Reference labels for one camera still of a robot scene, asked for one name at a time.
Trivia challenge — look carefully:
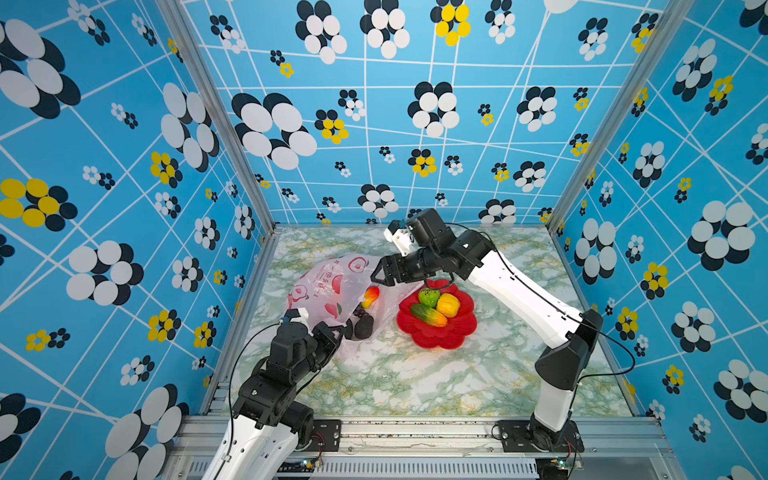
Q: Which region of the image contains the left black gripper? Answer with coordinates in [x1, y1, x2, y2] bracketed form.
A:
[291, 322, 345, 387]

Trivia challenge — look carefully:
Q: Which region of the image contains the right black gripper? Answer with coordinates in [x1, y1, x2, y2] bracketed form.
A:
[370, 250, 442, 288]

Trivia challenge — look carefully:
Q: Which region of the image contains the red yellow mango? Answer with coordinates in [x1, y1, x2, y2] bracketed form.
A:
[360, 286, 380, 309]

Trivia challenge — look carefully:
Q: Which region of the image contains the dark avocado front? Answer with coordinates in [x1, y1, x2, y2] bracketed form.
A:
[352, 313, 374, 341]

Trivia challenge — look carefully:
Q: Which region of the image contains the green fruit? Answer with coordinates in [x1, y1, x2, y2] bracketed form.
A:
[418, 288, 441, 309]

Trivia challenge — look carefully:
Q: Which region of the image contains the pink translucent plastic bag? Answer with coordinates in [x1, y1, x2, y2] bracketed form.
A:
[286, 253, 420, 360]

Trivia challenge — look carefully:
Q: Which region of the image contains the yellow lemon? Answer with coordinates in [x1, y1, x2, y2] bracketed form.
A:
[435, 293, 461, 318]

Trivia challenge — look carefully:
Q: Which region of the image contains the red flower-shaped plate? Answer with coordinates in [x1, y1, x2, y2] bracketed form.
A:
[396, 280, 478, 350]

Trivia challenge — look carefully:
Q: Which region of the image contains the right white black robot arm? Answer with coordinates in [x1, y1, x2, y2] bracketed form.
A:
[371, 221, 602, 451]

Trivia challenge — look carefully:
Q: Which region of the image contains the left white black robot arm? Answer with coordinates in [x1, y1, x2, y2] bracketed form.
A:
[203, 321, 345, 479]

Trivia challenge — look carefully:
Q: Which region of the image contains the green yellow corn cob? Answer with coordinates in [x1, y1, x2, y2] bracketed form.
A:
[410, 303, 448, 328]

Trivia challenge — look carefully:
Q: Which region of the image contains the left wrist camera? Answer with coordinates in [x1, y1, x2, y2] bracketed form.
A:
[282, 307, 309, 326]

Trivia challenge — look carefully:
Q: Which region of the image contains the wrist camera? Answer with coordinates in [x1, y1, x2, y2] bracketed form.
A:
[282, 307, 309, 326]
[384, 220, 418, 257]

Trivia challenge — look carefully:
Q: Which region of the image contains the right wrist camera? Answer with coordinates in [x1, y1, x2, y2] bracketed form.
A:
[384, 220, 418, 257]

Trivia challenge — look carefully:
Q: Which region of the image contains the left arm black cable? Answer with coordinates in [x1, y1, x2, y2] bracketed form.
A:
[218, 320, 283, 480]

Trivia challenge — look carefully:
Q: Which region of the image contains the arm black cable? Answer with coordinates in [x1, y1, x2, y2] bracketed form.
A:
[446, 223, 637, 421]
[218, 320, 283, 480]

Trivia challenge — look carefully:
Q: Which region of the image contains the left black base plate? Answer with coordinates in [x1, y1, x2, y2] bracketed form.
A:
[305, 419, 343, 453]

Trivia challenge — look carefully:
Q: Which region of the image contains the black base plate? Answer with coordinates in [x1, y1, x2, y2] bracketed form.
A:
[491, 418, 585, 455]
[305, 419, 343, 453]

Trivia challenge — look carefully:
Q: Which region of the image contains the aluminium front rail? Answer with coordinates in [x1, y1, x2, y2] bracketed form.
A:
[162, 416, 685, 479]

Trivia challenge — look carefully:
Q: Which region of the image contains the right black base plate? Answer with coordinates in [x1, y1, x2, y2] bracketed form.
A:
[491, 418, 585, 455]

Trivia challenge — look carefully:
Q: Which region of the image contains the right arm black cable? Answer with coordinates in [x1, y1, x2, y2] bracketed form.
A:
[446, 223, 637, 421]

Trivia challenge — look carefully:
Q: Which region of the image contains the left aluminium corner post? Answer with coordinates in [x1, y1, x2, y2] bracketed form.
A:
[157, 0, 276, 239]

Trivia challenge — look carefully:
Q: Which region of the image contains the aluminium corner post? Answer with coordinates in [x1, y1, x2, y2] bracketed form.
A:
[157, 0, 276, 239]
[547, 0, 695, 237]

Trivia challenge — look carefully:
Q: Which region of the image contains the right aluminium corner post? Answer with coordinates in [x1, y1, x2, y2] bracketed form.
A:
[547, 0, 695, 237]

